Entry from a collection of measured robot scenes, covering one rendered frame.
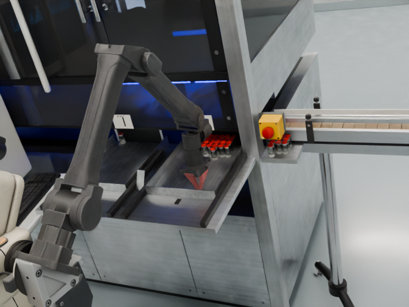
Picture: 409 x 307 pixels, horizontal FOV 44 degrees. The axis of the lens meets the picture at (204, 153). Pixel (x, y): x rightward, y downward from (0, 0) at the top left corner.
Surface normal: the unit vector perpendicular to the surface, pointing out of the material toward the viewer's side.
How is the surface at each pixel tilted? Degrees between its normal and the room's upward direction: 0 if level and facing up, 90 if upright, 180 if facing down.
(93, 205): 96
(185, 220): 0
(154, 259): 90
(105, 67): 44
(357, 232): 0
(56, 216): 38
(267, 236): 90
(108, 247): 90
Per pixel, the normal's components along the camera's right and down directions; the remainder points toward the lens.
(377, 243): -0.19, -0.85
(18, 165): 0.95, -0.04
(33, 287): -0.50, 0.40
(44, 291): 0.86, 0.10
